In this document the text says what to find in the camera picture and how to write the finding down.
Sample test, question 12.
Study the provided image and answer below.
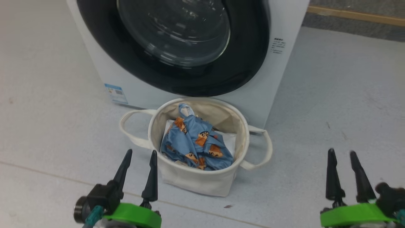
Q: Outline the cream canvas laundry basket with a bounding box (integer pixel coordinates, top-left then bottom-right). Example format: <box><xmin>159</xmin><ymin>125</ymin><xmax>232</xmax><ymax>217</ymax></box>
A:
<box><xmin>119</xmin><ymin>98</ymin><xmax>273</xmax><ymax>197</ymax></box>

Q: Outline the left teal cable connector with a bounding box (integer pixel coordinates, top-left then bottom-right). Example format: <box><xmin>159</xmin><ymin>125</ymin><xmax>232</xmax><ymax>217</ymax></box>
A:
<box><xmin>83</xmin><ymin>205</ymin><xmax>105</xmax><ymax>228</ymax></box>

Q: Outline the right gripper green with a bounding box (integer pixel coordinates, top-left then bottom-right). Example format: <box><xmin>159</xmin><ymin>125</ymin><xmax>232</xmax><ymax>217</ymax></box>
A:
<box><xmin>320</xmin><ymin>148</ymin><xmax>398</xmax><ymax>228</ymax></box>

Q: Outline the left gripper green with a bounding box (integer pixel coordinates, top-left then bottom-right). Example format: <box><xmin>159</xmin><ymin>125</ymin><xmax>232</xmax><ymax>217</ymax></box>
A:
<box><xmin>103</xmin><ymin>149</ymin><xmax>162</xmax><ymax>228</ymax></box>

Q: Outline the black round glass washer door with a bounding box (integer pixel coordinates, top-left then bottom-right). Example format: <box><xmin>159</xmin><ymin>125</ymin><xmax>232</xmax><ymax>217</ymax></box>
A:
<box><xmin>77</xmin><ymin>0</ymin><xmax>272</xmax><ymax>97</ymax></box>

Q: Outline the blue energy label sticker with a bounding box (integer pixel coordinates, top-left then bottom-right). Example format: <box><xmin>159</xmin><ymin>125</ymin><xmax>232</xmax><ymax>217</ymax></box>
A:
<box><xmin>104</xmin><ymin>83</ymin><xmax>128</xmax><ymax>105</ymax></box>

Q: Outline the white front-load washing machine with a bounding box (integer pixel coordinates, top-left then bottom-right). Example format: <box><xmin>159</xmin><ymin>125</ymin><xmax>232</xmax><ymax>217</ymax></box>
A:
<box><xmin>66</xmin><ymin>0</ymin><xmax>310</xmax><ymax>129</ymax></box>

